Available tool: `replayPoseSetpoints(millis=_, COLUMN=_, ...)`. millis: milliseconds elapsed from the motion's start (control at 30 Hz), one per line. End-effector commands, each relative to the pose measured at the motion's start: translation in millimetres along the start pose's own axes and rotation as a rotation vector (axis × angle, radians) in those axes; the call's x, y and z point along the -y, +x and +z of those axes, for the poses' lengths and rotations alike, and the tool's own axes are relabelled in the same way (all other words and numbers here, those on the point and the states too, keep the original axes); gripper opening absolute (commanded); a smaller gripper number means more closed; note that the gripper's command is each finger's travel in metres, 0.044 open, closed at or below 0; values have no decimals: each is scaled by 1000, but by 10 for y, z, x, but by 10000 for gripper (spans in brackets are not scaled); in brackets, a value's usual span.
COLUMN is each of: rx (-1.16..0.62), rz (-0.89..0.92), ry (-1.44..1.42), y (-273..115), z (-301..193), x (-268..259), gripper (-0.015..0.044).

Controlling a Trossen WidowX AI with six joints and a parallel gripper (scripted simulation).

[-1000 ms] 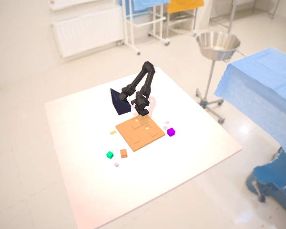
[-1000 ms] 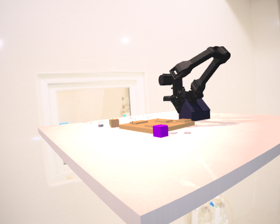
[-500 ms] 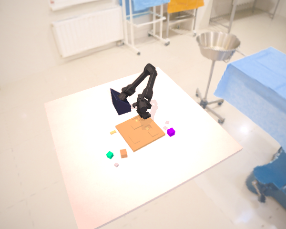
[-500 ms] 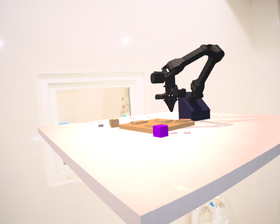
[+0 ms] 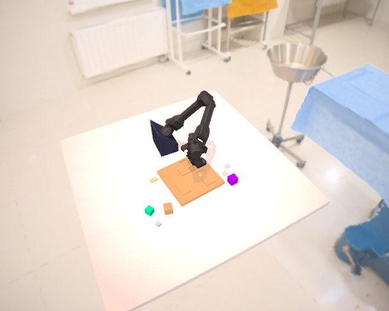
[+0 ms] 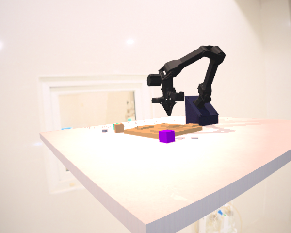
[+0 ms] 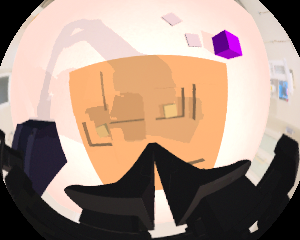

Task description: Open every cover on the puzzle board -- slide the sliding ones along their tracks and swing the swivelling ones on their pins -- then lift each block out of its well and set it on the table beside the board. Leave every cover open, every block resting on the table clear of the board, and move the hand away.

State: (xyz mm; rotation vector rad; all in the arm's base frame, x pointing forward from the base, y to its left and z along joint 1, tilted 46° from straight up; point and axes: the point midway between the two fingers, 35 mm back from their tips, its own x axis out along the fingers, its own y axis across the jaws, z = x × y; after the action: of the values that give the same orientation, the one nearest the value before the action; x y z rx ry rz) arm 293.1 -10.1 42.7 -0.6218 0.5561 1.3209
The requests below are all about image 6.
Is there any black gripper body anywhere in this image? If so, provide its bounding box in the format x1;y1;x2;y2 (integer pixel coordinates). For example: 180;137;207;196
151;85;184;103

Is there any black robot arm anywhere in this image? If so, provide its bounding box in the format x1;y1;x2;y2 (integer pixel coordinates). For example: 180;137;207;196
147;45;226;109

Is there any orange block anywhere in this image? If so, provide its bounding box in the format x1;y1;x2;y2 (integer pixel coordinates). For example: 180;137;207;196
114;123;124;133

